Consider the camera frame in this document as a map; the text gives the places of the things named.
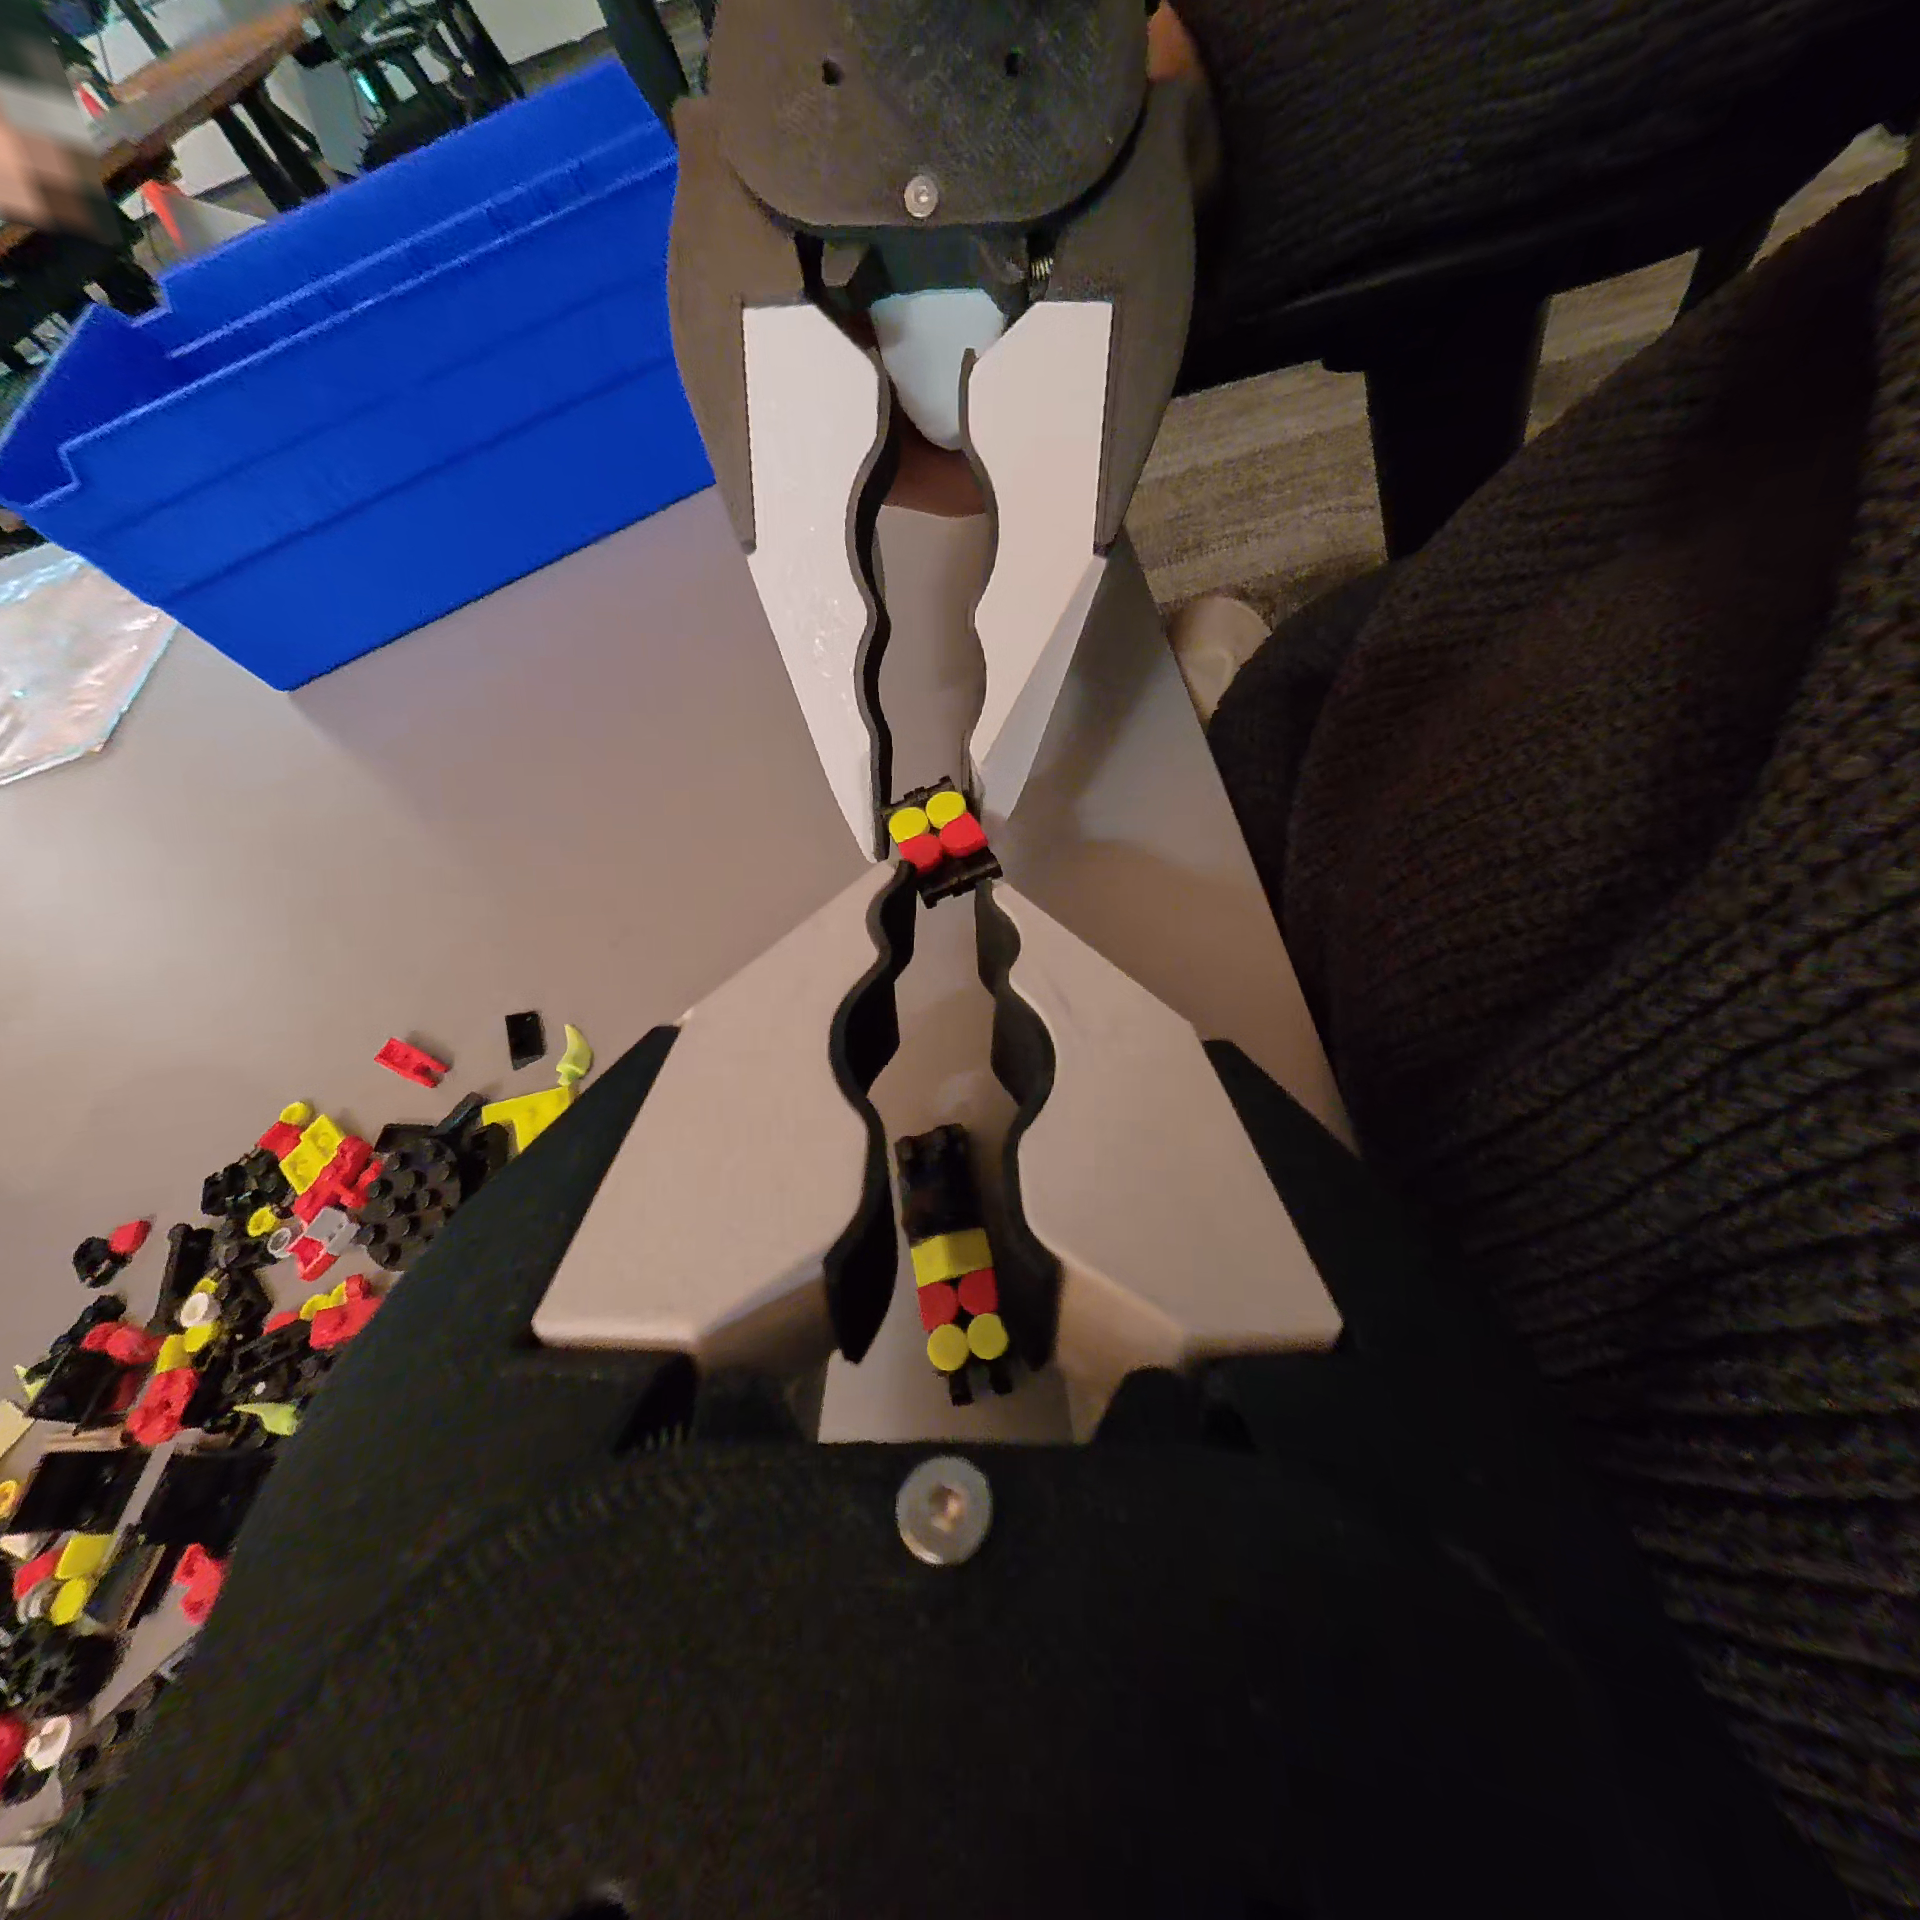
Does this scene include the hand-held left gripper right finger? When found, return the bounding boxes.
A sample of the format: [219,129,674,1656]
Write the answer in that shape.
[974,889,1343,1364]

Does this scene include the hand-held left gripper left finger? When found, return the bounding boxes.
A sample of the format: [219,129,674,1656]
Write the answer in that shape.
[528,873,920,1368]

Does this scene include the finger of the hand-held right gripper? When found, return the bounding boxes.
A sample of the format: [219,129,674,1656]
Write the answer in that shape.
[956,297,1120,821]
[737,297,906,865]

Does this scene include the pile of lego pieces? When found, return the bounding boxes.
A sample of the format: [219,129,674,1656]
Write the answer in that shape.
[0,1013,602,1854]

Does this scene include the short black lego assembly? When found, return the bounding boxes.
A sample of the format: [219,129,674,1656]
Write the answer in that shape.
[884,776,1003,910]

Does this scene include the person's right forearm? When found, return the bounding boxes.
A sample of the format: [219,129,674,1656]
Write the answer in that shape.
[1162,0,1920,363]

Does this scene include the long black lego assembly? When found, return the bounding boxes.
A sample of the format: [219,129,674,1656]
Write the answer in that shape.
[892,1123,1025,1408]

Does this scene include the person's beige shoe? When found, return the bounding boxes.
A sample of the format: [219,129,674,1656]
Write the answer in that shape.
[1169,592,1277,727]

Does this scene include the blue plastic bin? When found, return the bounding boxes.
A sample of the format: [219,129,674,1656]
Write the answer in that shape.
[0,52,719,697]

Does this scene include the person's dark knit sweater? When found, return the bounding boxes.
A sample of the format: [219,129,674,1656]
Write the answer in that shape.
[1205,151,1920,1920]

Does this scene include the wooden desk black legs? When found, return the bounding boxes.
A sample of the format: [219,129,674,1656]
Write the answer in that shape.
[90,0,528,212]

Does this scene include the clear plastic bag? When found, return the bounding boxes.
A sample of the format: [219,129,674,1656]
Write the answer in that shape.
[0,543,182,788]

